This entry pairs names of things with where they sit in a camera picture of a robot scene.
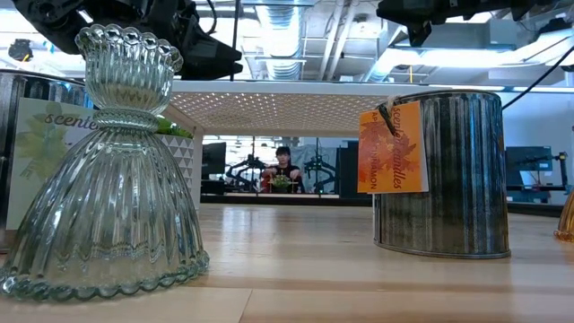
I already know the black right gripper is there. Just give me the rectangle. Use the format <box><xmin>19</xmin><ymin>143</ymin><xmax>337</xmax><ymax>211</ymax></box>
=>
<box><xmin>376</xmin><ymin>0</ymin><xmax>512</xmax><ymax>48</ymax></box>

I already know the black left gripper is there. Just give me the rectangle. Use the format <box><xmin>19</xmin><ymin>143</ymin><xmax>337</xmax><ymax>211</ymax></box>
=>
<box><xmin>12</xmin><ymin>0</ymin><xmax>186</xmax><ymax>56</ymax></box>

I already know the tin candle with green label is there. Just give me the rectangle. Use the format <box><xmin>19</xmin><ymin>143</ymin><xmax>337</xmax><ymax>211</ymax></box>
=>
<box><xmin>0</xmin><ymin>68</ymin><xmax>98</xmax><ymax>252</ymax></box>

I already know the clear ribbed glass candle holder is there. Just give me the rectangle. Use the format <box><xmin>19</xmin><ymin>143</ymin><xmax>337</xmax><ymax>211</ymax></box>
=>
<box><xmin>0</xmin><ymin>22</ymin><xmax>211</xmax><ymax>302</ymax></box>

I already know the tin candle with orange tag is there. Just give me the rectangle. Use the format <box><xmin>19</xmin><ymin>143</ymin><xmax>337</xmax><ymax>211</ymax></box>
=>
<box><xmin>357</xmin><ymin>89</ymin><xmax>512</xmax><ymax>260</ymax></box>

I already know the amber glass candle holder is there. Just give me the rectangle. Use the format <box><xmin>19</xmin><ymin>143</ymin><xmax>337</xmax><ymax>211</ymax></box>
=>
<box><xmin>553</xmin><ymin>188</ymin><xmax>574</xmax><ymax>243</ymax></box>

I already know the black hanging ceiling lamp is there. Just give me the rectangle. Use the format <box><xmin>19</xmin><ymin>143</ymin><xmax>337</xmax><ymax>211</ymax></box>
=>
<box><xmin>7</xmin><ymin>38</ymin><xmax>35</xmax><ymax>63</ymax></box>

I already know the white perforated metal shelf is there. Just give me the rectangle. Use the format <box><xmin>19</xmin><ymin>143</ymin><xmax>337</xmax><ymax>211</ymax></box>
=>
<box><xmin>166</xmin><ymin>79</ymin><xmax>443</xmax><ymax>211</ymax></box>

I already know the succulent in patterned pot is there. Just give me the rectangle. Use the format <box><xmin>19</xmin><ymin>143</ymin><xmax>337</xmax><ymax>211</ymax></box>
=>
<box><xmin>154</xmin><ymin>114</ymin><xmax>196</xmax><ymax>203</ymax></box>

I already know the person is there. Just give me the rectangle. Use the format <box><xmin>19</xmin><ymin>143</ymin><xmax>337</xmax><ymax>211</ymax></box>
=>
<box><xmin>261</xmin><ymin>145</ymin><xmax>306</xmax><ymax>195</ymax></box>

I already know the small green potted plant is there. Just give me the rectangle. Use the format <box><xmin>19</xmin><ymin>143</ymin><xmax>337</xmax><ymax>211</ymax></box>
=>
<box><xmin>271</xmin><ymin>173</ymin><xmax>292</xmax><ymax>194</ymax></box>

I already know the dark monitor on stand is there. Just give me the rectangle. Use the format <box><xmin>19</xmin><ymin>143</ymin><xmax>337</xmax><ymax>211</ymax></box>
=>
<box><xmin>505</xmin><ymin>145</ymin><xmax>553</xmax><ymax>174</ymax></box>

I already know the black divider panel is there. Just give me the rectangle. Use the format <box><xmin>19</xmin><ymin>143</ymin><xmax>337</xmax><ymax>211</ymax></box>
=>
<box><xmin>335</xmin><ymin>141</ymin><xmax>360</xmax><ymax>199</ymax></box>

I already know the silver spiral ventilation duct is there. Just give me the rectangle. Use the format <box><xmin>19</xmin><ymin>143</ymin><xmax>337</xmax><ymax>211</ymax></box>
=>
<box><xmin>253</xmin><ymin>0</ymin><xmax>310</xmax><ymax>82</ymax></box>

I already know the long black cable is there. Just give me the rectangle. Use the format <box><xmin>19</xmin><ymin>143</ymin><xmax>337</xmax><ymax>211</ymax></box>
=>
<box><xmin>500</xmin><ymin>43</ymin><xmax>574</xmax><ymax>111</ymax></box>

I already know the black aluminium table frame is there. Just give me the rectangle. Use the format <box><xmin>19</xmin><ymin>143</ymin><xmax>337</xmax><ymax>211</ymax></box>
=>
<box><xmin>200</xmin><ymin>193</ymin><xmax>574</xmax><ymax>219</ymax></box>

